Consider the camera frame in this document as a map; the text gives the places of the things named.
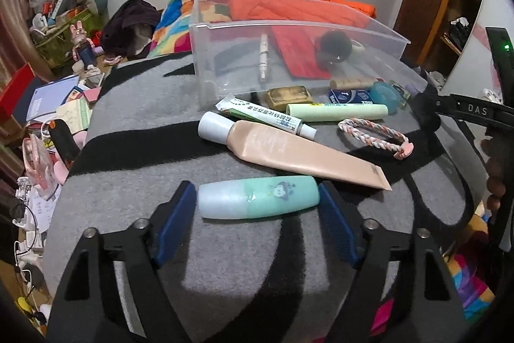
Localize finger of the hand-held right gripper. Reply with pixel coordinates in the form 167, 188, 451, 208
413, 88, 457, 132

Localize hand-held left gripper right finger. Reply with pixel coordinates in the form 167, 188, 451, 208
317, 180, 468, 343

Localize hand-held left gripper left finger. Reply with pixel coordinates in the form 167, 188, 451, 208
47, 180, 197, 343

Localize teal round container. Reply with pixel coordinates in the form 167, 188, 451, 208
369, 81, 402, 114

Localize pink white braided rope loop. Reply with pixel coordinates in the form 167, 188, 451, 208
337, 118, 414, 161

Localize blue printed small box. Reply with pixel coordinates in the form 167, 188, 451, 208
329, 88, 376, 105

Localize beige cylinder with red band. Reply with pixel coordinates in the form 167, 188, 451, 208
330, 77, 384, 90

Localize large peach cosmetic tube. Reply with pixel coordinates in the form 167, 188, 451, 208
198, 111, 392, 191

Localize mint and blue bottle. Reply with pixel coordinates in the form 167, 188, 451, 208
197, 175, 321, 220

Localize light green tube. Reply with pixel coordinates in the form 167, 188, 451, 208
286, 103, 389, 122

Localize white and green ointment tube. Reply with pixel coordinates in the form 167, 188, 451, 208
216, 95, 318, 138

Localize gold small box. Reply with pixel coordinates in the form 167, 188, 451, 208
265, 85, 314, 106

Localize clear plastic storage bin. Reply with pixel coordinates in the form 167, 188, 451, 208
189, 0, 428, 111

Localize person's right hand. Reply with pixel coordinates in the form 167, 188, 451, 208
480, 139, 509, 214

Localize grey and black blanket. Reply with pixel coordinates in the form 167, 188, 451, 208
42, 50, 483, 343

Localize dark pompom ball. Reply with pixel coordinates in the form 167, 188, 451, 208
314, 32, 352, 66

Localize black and orange tool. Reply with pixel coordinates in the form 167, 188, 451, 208
48, 119, 81, 171

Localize red fabric pouch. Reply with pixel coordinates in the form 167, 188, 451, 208
270, 25, 334, 79

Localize pale green paper box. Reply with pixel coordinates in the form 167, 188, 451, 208
56, 98, 95, 135

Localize pink plastic toy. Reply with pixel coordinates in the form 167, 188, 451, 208
22, 136, 67, 191

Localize white slim pen tube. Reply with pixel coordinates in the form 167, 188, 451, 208
259, 33, 269, 82

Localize blue notebook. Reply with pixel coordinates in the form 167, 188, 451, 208
26, 75, 81, 122

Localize rabbit figurine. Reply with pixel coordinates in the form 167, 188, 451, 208
70, 22, 99, 72

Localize red box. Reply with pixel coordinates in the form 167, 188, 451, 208
0, 63, 47, 119

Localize dark clothing pile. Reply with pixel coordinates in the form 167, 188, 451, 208
100, 0, 159, 58

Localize striped curtain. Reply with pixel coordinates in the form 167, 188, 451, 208
0, 0, 45, 86

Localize white cables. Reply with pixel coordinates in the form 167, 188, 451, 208
12, 234, 45, 281

